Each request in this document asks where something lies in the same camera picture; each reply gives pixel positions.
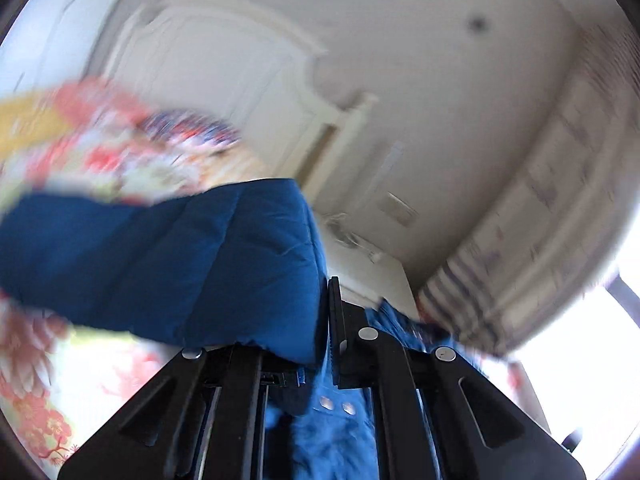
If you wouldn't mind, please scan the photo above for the white wardrobe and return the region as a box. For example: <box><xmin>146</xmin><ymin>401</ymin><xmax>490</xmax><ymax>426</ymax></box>
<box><xmin>0</xmin><ymin>0</ymin><xmax>146</xmax><ymax>106</ymax></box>

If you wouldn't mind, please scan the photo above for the slim white lamp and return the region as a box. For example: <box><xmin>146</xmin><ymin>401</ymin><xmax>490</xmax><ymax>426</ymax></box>
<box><xmin>324</xmin><ymin>210</ymin><xmax>388</xmax><ymax>266</ymax></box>

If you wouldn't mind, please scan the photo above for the wall socket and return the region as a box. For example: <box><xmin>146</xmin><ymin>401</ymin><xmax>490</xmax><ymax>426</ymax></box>
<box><xmin>377</xmin><ymin>192</ymin><xmax>419</xmax><ymax>226</ymax></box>

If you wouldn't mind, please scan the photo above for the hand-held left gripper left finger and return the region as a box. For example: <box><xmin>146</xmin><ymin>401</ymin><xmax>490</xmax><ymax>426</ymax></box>
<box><xmin>57</xmin><ymin>343</ymin><xmax>267</xmax><ymax>480</ymax></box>

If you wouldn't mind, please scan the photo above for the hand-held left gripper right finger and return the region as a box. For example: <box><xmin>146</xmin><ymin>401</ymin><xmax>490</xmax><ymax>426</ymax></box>
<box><xmin>327</xmin><ymin>276</ymin><xmax>587</xmax><ymax>480</ymax></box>

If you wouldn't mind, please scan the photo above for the blue down jacket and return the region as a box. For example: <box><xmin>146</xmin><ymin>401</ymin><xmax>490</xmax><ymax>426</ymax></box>
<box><xmin>0</xmin><ymin>177</ymin><xmax>493</xmax><ymax>480</ymax></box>

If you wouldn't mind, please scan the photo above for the patterned beige curtain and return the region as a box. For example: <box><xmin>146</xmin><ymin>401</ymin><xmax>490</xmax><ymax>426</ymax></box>
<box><xmin>417</xmin><ymin>25</ymin><xmax>640</xmax><ymax>358</ymax></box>

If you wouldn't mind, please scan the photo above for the white bed headboard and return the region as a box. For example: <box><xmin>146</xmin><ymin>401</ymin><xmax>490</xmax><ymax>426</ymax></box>
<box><xmin>97</xmin><ymin>0</ymin><xmax>378</xmax><ymax>198</ymax></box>

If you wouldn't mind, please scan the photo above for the floral bed sheet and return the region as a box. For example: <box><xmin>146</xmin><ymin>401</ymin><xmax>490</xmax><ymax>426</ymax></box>
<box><xmin>0</xmin><ymin>77</ymin><xmax>273</xmax><ymax>478</ymax></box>

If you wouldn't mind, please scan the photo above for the white bedside table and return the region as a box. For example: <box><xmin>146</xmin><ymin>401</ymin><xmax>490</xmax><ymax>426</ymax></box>
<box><xmin>325</xmin><ymin>254</ymin><xmax>417</xmax><ymax>322</ymax></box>

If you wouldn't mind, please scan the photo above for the dark framed window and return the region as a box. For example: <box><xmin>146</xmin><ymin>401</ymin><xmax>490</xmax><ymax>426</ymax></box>
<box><xmin>515</xmin><ymin>265</ymin><xmax>640</xmax><ymax>466</ymax></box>

